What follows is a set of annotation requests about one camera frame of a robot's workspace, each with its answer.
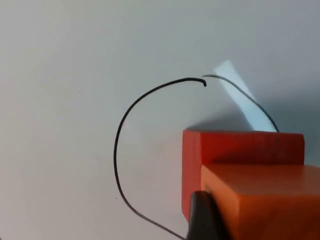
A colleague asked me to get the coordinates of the red cube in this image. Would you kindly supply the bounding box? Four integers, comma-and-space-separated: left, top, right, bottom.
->
181, 129, 306, 222

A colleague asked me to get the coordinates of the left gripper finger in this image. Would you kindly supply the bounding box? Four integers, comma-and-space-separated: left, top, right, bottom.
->
185, 190, 236, 240

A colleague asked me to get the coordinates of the orange cube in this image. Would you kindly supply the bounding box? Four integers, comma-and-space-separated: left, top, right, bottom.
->
200, 163, 320, 240

